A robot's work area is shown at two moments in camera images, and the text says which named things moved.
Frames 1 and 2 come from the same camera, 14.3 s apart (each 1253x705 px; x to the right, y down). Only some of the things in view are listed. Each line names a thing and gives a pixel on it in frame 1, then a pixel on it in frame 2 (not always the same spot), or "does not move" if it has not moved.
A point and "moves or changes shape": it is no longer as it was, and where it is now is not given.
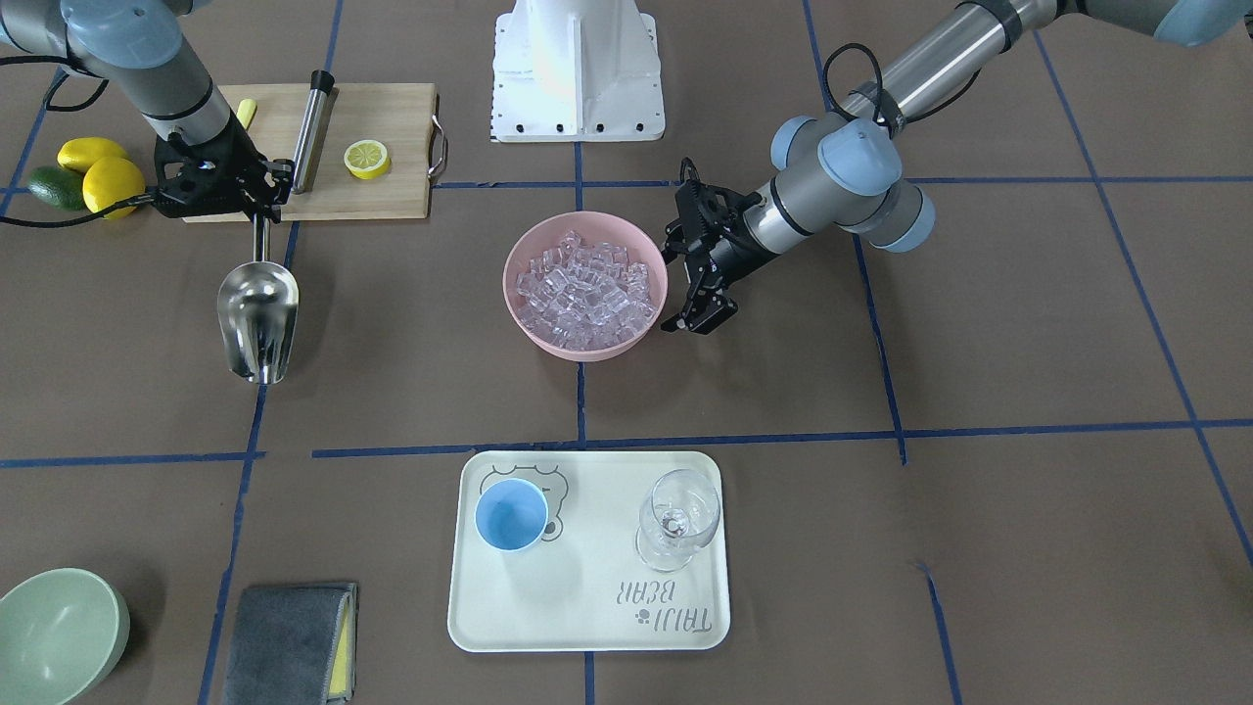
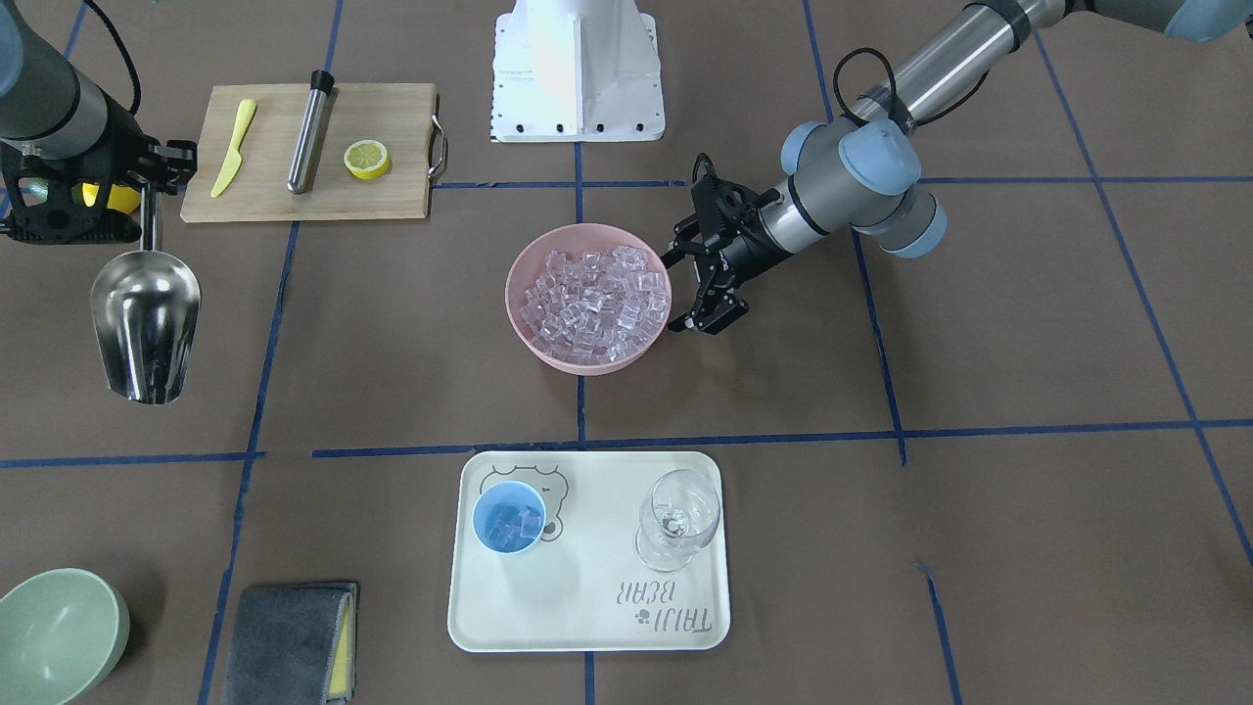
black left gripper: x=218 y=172 to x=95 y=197
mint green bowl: x=60 y=630 does not move
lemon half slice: x=367 y=159 does not move
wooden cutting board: x=401 y=117 does not move
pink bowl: x=584 y=286 moves or changes shape
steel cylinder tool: x=321 y=82 does not move
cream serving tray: x=582 y=587 does not move
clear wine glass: x=678 y=512 does not move
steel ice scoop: x=257 y=312 to x=146 y=308
